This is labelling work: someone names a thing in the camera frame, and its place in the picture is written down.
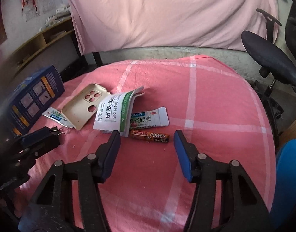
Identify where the blue plastic basin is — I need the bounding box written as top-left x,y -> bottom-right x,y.
270,139 -> 296,232

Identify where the wall calendar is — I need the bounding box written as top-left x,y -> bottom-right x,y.
26,0 -> 54,21

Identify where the blue and white sachet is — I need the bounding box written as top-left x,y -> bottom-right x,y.
42,107 -> 75,128

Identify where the wooden desk shelf unit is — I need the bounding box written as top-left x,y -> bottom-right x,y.
8,23 -> 77,78

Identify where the brown and black battery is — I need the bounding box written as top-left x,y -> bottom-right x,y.
130,130 -> 170,144

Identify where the black office chair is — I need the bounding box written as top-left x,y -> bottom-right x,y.
241,0 -> 296,136

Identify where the black binder clip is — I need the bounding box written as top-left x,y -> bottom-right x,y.
43,125 -> 74,136

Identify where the white sachet with red print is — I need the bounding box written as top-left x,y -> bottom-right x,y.
129,107 -> 169,129

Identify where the white and green paper packet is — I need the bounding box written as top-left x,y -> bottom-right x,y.
93,86 -> 145,138

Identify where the pink hanging sheet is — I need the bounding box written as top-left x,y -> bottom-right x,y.
60,0 -> 279,56

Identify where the blue cardboard box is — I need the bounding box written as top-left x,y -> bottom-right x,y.
9,65 -> 65,136

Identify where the pile of books and papers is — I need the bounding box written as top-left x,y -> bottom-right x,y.
45,3 -> 71,26

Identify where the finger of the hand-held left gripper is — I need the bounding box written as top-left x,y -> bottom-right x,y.
20,126 -> 60,143
17,136 -> 62,162

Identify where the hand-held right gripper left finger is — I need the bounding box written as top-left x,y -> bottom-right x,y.
18,130 -> 121,232

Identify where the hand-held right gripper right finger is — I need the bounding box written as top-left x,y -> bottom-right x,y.
174,130 -> 275,232

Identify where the beige phone case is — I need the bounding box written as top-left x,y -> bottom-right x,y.
61,83 -> 112,130

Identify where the pink checked cloth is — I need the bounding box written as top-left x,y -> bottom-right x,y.
16,54 -> 276,232

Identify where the small stack of shelf books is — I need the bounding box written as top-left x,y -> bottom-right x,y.
50,30 -> 69,39

